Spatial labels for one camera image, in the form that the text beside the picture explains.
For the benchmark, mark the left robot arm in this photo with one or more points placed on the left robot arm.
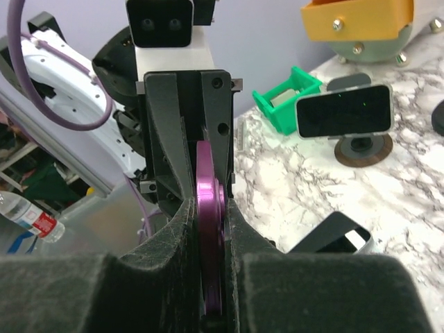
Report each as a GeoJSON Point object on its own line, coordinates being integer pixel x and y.
{"type": "Point", "coordinates": [82, 91]}

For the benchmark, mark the clear plastic water bottle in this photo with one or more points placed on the clear plastic water bottle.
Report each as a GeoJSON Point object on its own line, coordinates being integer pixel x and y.
{"type": "Point", "coordinates": [29, 216]}

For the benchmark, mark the green plastic bin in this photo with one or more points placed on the green plastic bin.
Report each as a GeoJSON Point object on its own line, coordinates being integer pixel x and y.
{"type": "Point", "coordinates": [278, 105]}

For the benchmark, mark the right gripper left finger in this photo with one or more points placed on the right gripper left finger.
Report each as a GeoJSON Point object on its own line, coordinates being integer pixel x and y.
{"type": "Point", "coordinates": [154, 288]}

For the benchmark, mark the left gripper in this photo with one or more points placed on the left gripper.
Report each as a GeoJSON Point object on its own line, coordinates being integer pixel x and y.
{"type": "Point", "coordinates": [178, 109]}

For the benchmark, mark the grey green bottom drawer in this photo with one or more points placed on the grey green bottom drawer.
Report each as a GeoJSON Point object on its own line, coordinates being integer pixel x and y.
{"type": "Point", "coordinates": [374, 51]}

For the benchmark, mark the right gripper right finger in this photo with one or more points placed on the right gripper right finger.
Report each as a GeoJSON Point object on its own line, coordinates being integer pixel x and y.
{"type": "Point", "coordinates": [277, 292]}

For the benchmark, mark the grey black phone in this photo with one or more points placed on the grey black phone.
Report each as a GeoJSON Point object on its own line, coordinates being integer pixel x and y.
{"type": "Point", "coordinates": [337, 233]}

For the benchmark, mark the beige drawer cabinet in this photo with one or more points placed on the beige drawer cabinet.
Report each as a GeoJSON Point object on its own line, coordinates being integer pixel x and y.
{"type": "Point", "coordinates": [426, 14]}

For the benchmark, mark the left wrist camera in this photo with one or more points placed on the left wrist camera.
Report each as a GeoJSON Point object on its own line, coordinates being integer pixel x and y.
{"type": "Point", "coordinates": [170, 35]}

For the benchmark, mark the yellow lower drawer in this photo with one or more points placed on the yellow lower drawer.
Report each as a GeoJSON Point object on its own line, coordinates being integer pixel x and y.
{"type": "Point", "coordinates": [365, 20]}

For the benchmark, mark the brown base phone stand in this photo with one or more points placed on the brown base phone stand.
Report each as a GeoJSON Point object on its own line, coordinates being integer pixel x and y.
{"type": "Point", "coordinates": [359, 152]}

